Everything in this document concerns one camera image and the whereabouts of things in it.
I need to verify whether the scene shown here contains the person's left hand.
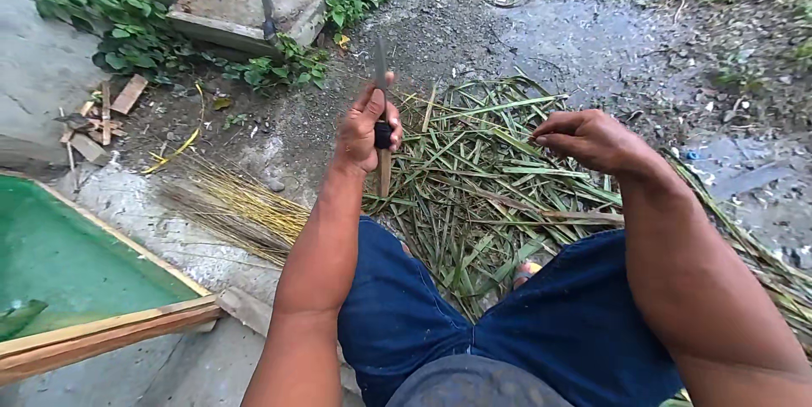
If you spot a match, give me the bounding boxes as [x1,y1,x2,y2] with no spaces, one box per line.
[336,71,403,174]

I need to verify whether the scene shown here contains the person's right hand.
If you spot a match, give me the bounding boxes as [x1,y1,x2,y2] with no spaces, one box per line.
[529,109,664,181]

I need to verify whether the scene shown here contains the knife with wooden handle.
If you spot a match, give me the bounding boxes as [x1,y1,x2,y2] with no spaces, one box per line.
[373,37,393,198]

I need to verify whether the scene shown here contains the person's left forearm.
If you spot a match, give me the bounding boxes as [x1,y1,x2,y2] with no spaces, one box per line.
[241,158,368,407]

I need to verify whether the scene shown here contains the person's right forearm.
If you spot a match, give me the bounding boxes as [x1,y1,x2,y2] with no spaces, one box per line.
[615,148,812,407]

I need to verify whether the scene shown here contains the green creeping plant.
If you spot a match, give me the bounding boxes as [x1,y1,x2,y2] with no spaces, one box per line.
[219,34,330,92]

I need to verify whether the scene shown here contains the pile of green leaf strips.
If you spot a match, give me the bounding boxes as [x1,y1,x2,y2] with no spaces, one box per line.
[362,71,625,324]

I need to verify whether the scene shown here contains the bundle of yellow-brown thin sticks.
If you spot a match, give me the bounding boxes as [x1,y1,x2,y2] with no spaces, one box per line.
[159,154,312,268]

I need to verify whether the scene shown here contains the person's legs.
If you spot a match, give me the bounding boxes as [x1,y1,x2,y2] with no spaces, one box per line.
[336,215,684,407]

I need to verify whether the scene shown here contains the bundle of long leaves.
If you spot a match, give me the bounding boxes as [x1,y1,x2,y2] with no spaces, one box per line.
[658,147,812,357]

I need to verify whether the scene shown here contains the yellow strip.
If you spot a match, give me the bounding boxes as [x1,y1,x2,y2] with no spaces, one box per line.
[141,82,206,176]

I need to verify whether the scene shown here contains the grey wooden plank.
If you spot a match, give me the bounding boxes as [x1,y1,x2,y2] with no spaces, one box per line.
[216,286,274,337]

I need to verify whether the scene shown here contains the pile of wood scraps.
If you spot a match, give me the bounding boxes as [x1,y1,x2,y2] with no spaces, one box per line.
[58,74,148,168]

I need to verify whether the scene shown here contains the person's body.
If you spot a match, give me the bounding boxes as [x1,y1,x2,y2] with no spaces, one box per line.
[385,354,576,407]

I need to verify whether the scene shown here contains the large green leafy bush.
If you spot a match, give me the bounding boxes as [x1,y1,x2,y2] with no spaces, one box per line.
[33,0,236,85]

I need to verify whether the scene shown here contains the green tub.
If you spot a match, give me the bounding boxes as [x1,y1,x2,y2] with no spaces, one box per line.
[0,174,200,344]

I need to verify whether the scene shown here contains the sickle with dark handle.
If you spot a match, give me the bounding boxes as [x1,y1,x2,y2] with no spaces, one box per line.
[260,0,279,40]

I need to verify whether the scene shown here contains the wooden tub frame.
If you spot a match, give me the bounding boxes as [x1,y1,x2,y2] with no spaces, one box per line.
[0,169,224,388]

